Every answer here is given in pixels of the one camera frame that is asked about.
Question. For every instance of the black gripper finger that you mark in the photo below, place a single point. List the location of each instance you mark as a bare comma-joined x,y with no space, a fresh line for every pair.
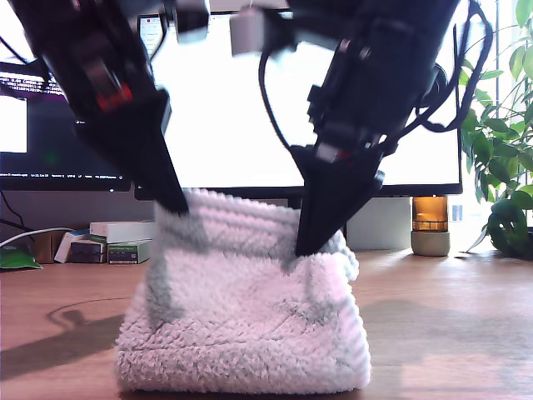
370,189
333,191
141,141

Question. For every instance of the white fluffy tea towel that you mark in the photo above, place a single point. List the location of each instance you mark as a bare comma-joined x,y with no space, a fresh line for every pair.
241,312

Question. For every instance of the amber glass jar grey base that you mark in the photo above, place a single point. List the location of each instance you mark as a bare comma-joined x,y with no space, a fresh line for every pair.
431,216

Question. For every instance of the computer monitor with white page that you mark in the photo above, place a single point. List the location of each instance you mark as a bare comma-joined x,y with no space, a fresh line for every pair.
229,125

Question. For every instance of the computer monitor with dark screen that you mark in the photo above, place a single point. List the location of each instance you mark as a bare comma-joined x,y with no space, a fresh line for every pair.
41,146

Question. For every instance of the small dark box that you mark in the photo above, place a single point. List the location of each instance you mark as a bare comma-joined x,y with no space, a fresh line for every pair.
85,252

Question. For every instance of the green leafy houseplant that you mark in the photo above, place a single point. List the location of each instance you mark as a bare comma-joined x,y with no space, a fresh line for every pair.
506,166

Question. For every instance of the brown wooden block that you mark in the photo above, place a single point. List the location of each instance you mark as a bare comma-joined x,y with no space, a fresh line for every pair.
46,248

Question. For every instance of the green packet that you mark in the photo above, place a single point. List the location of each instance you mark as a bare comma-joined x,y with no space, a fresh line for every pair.
16,258

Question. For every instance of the pale grey camera box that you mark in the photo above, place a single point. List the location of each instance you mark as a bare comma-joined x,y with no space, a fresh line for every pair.
247,31
191,21

